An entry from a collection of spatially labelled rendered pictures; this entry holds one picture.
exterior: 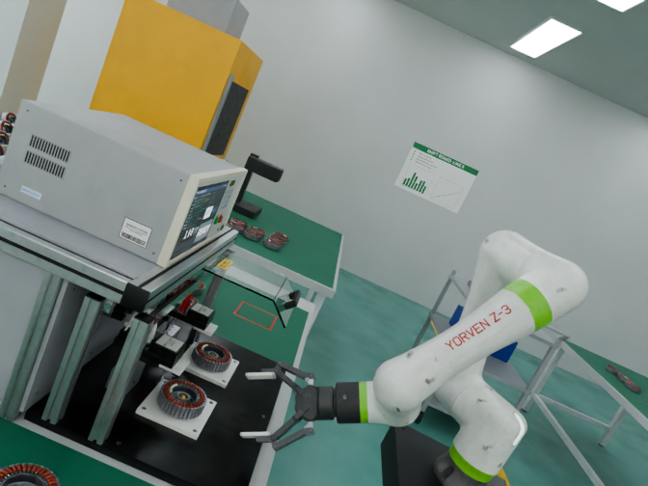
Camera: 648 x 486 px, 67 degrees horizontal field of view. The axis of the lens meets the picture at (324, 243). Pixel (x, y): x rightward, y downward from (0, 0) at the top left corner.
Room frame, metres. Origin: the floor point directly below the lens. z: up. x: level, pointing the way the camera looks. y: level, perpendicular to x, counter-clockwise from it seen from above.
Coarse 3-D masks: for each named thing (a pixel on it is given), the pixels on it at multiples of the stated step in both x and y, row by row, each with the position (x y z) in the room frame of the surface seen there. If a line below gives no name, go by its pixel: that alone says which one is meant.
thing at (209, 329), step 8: (160, 304) 1.25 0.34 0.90; (200, 304) 1.31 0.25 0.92; (176, 312) 1.25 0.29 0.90; (184, 312) 1.26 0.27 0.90; (192, 312) 1.25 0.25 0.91; (200, 312) 1.26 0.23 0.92; (208, 312) 1.28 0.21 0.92; (168, 320) 1.26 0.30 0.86; (184, 320) 1.25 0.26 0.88; (192, 320) 1.25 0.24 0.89; (200, 320) 1.25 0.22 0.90; (208, 320) 1.26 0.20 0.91; (168, 328) 1.26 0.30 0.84; (200, 328) 1.25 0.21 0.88; (208, 328) 1.28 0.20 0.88; (216, 328) 1.30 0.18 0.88
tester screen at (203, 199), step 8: (224, 184) 1.18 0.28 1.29; (200, 192) 1.00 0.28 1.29; (208, 192) 1.07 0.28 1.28; (216, 192) 1.14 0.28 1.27; (224, 192) 1.21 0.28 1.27; (200, 200) 1.02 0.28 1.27; (208, 200) 1.09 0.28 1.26; (216, 200) 1.17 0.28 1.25; (192, 208) 0.99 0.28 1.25; (200, 208) 1.05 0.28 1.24; (192, 216) 1.01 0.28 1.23; (200, 216) 1.07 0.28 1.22; (184, 224) 0.98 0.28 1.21; (192, 224) 1.04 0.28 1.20; (200, 224) 1.10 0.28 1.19; (184, 232) 1.00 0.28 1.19; (184, 240) 1.03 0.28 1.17; (200, 240) 1.16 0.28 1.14; (184, 248) 1.05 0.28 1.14
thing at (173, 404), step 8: (168, 384) 1.05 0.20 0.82; (176, 384) 1.06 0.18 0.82; (184, 384) 1.08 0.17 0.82; (192, 384) 1.09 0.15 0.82; (160, 392) 1.01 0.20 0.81; (168, 392) 1.01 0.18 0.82; (176, 392) 1.06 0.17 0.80; (184, 392) 1.06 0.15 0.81; (192, 392) 1.07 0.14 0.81; (200, 392) 1.07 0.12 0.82; (160, 400) 1.00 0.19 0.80; (168, 400) 0.99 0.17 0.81; (176, 400) 1.00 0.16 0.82; (184, 400) 1.03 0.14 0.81; (192, 400) 1.06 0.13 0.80; (200, 400) 1.04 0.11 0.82; (168, 408) 0.99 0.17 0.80; (176, 408) 0.99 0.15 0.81; (184, 408) 0.99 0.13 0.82; (192, 408) 1.00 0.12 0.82; (200, 408) 1.02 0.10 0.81; (176, 416) 0.99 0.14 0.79; (184, 416) 0.99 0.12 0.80; (192, 416) 1.01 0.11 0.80
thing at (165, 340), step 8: (128, 328) 1.06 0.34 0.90; (160, 336) 1.05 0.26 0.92; (168, 336) 1.07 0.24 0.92; (120, 344) 1.01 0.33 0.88; (152, 344) 1.01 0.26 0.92; (160, 344) 1.01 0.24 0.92; (168, 344) 1.03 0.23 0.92; (176, 344) 1.05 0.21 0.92; (184, 344) 1.06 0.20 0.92; (144, 352) 1.01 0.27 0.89; (152, 352) 1.01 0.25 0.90; (160, 352) 1.01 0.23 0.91; (168, 352) 1.01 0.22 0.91; (176, 352) 1.01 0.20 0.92; (152, 360) 1.01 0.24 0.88; (160, 360) 1.01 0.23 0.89; (168, 360) 1.01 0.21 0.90; (176, 360) 1.03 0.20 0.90; (184, 360) 1.07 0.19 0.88; (168, 368) 1.01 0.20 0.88; (176, 368) 1.02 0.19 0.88; (184, 368) 1.04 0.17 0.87
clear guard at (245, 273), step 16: (224, 256) 1.35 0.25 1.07; (240, 256) 1.42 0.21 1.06; (208, 272) 1.20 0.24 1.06; (224, 272) 1.23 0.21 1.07; (240, 272) 1.29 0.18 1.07; (256, 272) 1.35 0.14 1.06; (272, 272) 1.41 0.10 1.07; (256, 288) 1.22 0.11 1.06; (272, 288) 1.28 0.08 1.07; (288, 288) 1.40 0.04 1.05
